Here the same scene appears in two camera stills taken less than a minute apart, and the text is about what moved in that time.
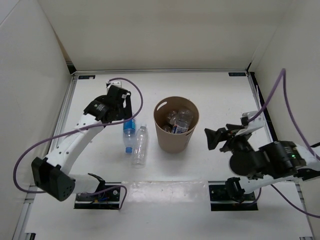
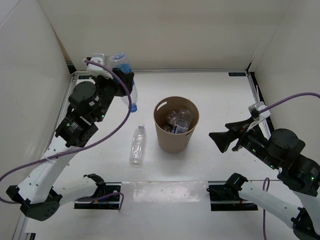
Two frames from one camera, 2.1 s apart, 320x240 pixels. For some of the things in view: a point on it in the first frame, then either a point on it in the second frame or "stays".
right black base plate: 220,200 stays
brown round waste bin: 177,142 stays
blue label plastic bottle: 129,132 to 121,60
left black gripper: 125,112 to 100,79
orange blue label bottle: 180,119 stays
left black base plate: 108,199 stays
